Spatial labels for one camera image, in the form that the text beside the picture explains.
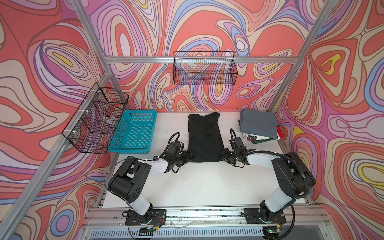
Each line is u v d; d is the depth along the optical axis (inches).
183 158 32.2
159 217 28.7
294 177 18.4
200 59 34.7
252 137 38.8
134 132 42.5
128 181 18.1
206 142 39.6
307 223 31.0
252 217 28.7
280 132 41.3
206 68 37.7
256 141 39.1
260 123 39.2
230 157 32.5
